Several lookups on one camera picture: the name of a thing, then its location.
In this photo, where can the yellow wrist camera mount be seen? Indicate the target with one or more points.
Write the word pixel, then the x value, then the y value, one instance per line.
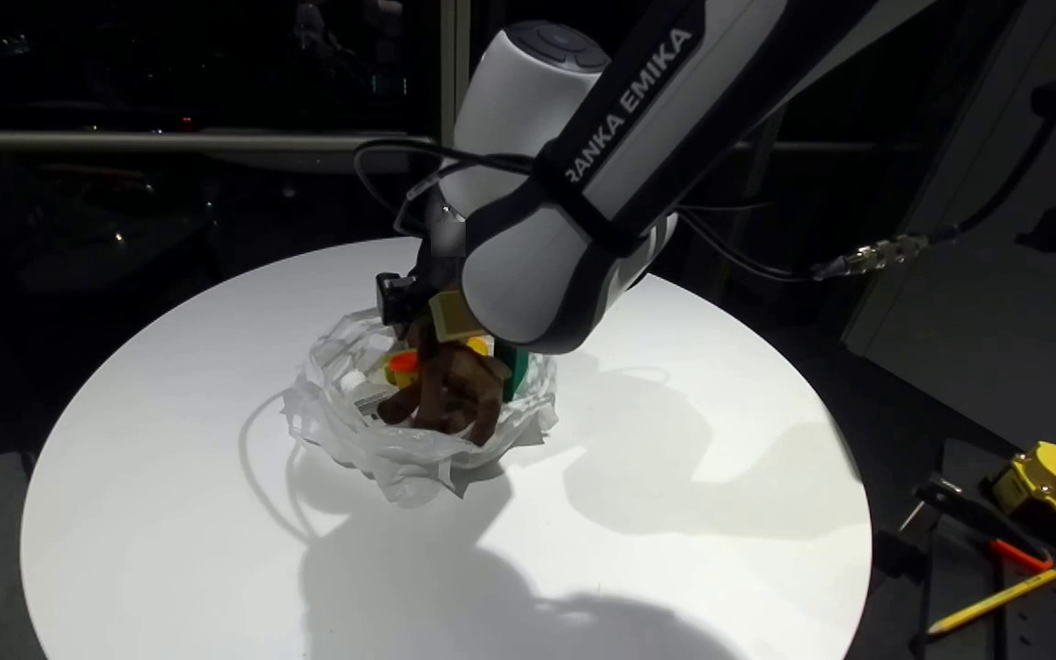
pixel 455 319

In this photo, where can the grey vertical window post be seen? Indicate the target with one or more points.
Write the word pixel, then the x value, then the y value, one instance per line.
pixel 453 60

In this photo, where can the white translucent plastic bag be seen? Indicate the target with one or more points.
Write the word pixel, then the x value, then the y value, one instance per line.
pixel 347 414

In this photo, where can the brown plush animal toy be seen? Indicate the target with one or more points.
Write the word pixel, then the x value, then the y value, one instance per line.
pixel 450 390

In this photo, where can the grey horizontal window rail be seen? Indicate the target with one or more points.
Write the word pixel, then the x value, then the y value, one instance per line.
pixel 163 139

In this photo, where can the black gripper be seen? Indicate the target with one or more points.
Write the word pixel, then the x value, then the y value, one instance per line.
pixel 397 297

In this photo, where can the yellow pencil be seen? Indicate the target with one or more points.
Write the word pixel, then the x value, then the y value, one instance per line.
pixel 996 603

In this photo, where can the play-doh can orange lid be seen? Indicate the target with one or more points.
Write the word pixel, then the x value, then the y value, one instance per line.
pixel 403 364

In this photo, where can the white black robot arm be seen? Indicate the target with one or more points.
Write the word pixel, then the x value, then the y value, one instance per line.
pixel 578 205

